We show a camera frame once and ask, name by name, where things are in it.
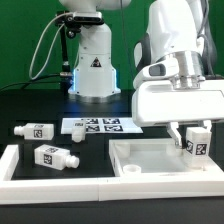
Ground grey cable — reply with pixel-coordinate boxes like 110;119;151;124
28;15;67;81

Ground black cable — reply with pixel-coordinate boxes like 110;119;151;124
0;74;71;93

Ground white square tabletop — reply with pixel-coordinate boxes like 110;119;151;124
109;138;224;180

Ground black camera on stand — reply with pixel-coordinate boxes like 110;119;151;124
55;11;104;91

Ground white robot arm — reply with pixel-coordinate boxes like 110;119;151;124
59;0;224;145

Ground white U-shaped fence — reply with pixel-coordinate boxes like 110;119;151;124
0;145;224;205

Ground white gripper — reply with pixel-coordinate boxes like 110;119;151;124
132;80;224;149

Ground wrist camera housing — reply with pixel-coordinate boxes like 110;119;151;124
133;58;179;89

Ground white marker sheet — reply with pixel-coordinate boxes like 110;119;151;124
61;117;142;134

